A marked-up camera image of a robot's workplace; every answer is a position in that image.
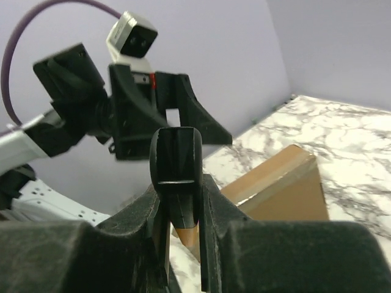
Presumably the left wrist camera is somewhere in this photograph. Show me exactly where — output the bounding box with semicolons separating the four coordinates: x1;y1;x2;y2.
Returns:
106;11;158;74

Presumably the brown cardboard express box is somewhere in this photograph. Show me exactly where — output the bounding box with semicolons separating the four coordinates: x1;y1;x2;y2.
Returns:
170;144;331;263

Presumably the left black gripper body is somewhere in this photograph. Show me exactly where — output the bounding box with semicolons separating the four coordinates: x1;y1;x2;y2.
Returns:
108;64;168;161

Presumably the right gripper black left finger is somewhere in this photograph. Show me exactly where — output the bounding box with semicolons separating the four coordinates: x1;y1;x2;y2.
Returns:
1;187;170;292

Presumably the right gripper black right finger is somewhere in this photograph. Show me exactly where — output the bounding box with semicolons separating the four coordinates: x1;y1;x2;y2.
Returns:
200;174;390;292

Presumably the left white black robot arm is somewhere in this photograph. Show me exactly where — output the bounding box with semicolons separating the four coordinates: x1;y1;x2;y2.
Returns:
1;44;233;225

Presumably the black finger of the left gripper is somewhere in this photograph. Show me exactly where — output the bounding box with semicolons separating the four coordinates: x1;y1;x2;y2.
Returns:
155;71;233;145

